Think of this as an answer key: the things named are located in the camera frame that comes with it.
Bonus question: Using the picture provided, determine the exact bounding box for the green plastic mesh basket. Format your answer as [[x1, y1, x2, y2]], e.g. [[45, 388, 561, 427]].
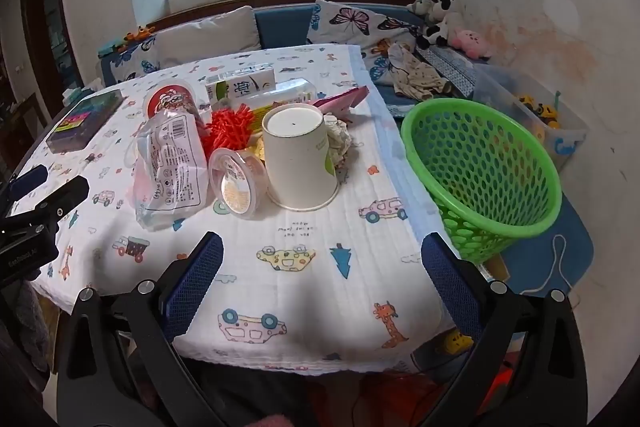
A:
[[400, 98, 563, 265]]

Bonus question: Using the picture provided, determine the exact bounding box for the round clear lidded container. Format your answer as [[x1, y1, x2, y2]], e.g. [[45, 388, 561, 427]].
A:
[[208, 147, 268, 219]]

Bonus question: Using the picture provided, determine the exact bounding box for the white paper cup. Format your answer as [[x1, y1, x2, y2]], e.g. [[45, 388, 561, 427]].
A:
[[262, 103, 338, 211]]

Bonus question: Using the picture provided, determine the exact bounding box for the blue floor mat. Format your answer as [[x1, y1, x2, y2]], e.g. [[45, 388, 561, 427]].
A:
[[499, 197, 594, 297]]

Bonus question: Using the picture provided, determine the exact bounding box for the beige cushion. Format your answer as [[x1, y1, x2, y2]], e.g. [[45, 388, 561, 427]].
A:
[[155, 5, 262, 68]]

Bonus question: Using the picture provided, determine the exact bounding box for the black white cow plush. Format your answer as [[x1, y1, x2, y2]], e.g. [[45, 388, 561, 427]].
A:
[[407, 0, 465, 50]]

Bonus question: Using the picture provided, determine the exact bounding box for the red printed plastic cup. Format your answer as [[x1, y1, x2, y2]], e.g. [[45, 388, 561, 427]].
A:
[[143, 79, 200, 119]]

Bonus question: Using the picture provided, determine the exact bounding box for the blue sofa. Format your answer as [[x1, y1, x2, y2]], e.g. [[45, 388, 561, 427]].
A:
[[98, 2, 475, 108]]

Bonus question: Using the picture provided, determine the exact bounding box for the crumpled white tissue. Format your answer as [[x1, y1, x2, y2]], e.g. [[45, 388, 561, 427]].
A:
[[323, 113, 352, 167]]

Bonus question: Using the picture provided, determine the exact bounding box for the clear plastic toy bin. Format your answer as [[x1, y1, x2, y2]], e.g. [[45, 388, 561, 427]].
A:
[[473, 64, 588, 171]]

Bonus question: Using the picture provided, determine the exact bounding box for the butterfly print pillow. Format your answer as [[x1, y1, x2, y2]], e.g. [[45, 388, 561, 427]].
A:
[[306, 0, 421, 86], [100, 36, 160, 87]]

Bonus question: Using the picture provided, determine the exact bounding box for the printed white tablecloth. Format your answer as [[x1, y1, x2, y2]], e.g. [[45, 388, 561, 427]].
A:
[[13, 44, 452, 374]]

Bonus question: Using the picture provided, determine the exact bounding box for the crumpled beige cloth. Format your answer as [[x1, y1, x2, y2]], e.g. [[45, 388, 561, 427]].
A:
[[387, 43, 452, 102]]

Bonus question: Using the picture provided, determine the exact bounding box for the pink snack bag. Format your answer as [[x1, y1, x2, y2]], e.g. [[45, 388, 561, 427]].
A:
[[312, 86, 369, 117]]

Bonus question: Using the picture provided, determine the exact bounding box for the pink plush toy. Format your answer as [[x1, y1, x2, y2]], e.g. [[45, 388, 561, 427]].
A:
[[448, 29, 492, 60]]

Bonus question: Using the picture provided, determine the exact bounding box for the clear plastic bottle yellow label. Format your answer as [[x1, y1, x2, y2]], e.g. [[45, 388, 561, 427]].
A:
[[229, 78, 317, 110]]

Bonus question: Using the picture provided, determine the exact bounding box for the dark box of coloured items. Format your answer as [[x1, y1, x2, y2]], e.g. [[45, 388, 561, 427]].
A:
[[47, 90, 124, 154]]

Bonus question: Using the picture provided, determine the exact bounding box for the red spiky ball toy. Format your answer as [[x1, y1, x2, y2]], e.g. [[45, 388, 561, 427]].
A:
[[198, 104, 254, 158]]

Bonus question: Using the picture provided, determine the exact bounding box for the white green milk carton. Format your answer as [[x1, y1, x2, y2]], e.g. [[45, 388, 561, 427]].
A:
[[205, 65, 276, 110]]

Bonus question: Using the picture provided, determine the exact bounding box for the clear printed plastic bag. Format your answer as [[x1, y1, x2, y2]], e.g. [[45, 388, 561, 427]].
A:
[[131, 109, 209, 231]]

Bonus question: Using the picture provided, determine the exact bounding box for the left butterfly print pillow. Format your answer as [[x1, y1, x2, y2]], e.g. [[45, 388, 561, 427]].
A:
[[100, 36, 160, 87]]

